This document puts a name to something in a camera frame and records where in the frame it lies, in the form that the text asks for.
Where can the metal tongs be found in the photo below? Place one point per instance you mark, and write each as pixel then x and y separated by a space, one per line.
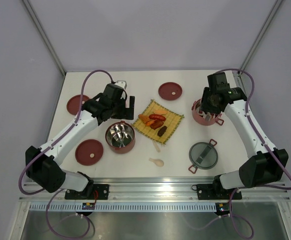
pixel 206 116

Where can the far left red lid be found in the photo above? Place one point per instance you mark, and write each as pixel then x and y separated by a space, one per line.
pixel 72 105

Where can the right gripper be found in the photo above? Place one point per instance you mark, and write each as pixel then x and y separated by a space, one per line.
pixel 204 105

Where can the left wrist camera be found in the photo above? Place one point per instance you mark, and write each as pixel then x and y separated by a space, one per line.
pixel 122 84

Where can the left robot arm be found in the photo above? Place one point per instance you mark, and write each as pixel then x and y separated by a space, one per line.
pixel 43 164

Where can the red steel bowl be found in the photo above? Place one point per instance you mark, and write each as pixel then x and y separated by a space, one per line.
pixel 216 117
pixel 120 137

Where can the brown meat slice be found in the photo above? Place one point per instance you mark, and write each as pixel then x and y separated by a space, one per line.
pixel 157 124

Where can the bamboo woven tray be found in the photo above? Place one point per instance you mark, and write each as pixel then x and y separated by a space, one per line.
pixel 172 122

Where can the back red lid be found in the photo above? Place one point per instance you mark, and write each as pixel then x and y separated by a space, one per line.
pixel 170 91

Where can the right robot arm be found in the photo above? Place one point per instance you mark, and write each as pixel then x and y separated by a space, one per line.
pixel 266 163

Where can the salmon slice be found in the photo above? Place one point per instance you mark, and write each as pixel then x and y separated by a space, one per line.
pixel 160 112

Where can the aluminium rail frame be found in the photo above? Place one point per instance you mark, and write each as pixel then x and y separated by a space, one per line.
pixel 157 190

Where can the white slotted cable duct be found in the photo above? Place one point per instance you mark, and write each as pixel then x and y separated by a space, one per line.
pixel 134 207

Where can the right red steel bowl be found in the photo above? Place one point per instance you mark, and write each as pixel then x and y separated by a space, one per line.
pixel 216 117

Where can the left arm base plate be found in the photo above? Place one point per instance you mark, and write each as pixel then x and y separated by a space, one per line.
pixel 99 192

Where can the front left red lid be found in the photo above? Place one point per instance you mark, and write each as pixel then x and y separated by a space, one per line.
pixel 89 152

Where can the beige spoon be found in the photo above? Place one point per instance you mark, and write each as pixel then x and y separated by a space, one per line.
pixel 157 162

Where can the dark chocolate pastry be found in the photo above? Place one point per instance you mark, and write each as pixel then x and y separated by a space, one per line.
pixel 162 131

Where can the front red steel bowl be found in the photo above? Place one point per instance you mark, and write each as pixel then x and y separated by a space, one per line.
pixel 120 137

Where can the red sausage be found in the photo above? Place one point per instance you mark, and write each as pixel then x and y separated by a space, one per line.
pixel 157 117

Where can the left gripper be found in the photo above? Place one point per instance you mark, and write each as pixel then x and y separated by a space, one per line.
pixel 126 113

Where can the fried chicken piece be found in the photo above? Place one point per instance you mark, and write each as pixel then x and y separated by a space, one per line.
pixel 144 118

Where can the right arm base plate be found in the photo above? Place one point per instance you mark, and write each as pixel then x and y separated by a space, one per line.
pixel 209 192

